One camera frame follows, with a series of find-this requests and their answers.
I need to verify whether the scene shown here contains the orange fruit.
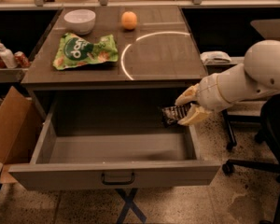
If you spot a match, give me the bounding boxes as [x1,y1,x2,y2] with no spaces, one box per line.
[121,11,137,30]

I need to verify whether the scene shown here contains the brown cardboard box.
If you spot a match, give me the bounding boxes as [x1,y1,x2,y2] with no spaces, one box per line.
[0,87,43,184]

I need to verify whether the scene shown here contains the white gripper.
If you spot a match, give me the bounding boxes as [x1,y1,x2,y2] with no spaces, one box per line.
[175,73,231,126]

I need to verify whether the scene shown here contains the grey side shelf right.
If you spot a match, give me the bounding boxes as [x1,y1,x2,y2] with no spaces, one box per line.
[204,57,244,75]

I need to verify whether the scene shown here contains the black office chair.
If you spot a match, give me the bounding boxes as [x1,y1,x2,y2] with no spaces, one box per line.
[220,17,280,224]

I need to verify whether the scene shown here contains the white folded cloth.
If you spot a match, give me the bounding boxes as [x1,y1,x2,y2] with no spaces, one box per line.
[200,51,231,64]

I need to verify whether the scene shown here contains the grey side shelf left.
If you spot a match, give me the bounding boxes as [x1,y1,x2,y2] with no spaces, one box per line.
[0,68,28,83]

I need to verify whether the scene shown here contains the grey side shelf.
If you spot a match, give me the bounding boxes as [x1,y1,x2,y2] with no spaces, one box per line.
[204,57,244,75]
[0,68,28,83]

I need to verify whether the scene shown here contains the white bowl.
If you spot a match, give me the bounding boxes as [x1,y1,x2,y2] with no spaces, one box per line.
[63,9,96,35]

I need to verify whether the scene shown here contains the black rxbar chocolate bar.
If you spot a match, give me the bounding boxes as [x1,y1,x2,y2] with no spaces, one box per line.
[161,104,190,127]

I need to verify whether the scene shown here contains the grey open top drawer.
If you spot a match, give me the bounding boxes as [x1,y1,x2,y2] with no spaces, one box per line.
[9,100,219,190]

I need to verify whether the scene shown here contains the green chip bag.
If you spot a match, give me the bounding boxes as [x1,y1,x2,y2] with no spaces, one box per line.
[52,33,119,70]

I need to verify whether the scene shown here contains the grey drawer cabinet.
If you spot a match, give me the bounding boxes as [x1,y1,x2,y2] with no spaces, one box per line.
[22,6,206,123]

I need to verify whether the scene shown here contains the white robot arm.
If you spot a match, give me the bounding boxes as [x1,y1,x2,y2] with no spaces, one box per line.
[175,40,280,126]

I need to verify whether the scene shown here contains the black drawer handle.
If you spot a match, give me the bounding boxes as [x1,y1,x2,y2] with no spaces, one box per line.
[101,173,135,186]

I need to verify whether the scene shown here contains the white pump bottle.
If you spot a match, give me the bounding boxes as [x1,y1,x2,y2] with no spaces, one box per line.
[0,40,18,69]

